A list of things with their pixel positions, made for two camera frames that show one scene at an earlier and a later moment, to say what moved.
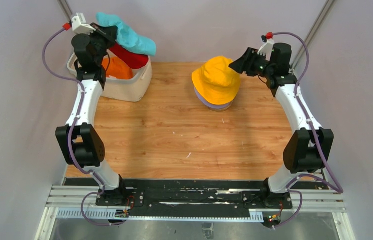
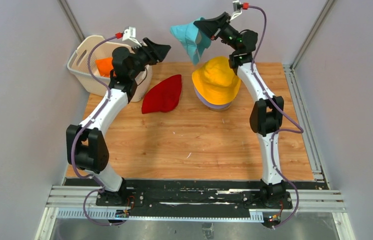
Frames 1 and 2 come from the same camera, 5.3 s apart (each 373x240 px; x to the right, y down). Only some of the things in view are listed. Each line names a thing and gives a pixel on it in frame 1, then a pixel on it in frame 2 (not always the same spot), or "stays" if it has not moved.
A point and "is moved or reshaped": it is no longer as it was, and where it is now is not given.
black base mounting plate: [233, 194] stays
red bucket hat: [133, 59] is moved or reshaped
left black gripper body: [101, 42] → [140, 58]
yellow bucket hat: [215, 82] stays
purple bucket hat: [210, 104] stays
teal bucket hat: [130, 42] → [196, 40]
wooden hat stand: [221, 110] stays
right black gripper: [245, 63] → [213, 27]
